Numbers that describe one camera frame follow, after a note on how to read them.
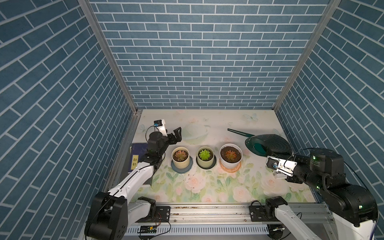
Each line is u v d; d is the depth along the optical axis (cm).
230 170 89
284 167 48
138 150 87
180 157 85
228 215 75
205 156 85
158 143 62
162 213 74
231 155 84
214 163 91
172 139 73
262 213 73
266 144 71
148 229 72
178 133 75
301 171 49
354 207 33
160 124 71
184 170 87
